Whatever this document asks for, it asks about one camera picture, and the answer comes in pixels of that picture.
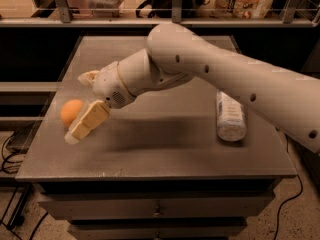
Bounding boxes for black cable right floor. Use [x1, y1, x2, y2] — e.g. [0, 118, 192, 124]
[272, 137, 304, 240]

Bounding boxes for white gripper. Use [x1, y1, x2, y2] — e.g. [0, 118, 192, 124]
[64, 61, 136, 144]

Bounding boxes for grey drawer cabinet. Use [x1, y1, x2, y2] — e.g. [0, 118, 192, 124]
[17, 36, 296, 240]

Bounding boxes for clear plastic water bottle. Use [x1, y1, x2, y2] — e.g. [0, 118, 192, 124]
[216, 90, 247, 142]

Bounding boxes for metal railing shelf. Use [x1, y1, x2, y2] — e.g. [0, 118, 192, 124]
[0, 0, 320, 28]

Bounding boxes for clear plastic box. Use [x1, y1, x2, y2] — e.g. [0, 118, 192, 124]
[86, 0, 124, 17]

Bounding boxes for black cables left floor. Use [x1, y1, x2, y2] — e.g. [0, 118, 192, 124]
[0, 123, 49, 240]

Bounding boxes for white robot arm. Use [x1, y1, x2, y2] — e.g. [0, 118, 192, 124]
[65, 23, 320, 153]

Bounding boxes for orange fruit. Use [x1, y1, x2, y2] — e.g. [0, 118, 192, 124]
[60, 99, 83, 127]

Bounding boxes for printed plastic bag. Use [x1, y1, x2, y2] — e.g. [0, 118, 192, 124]
[211, 0, 274, 19]

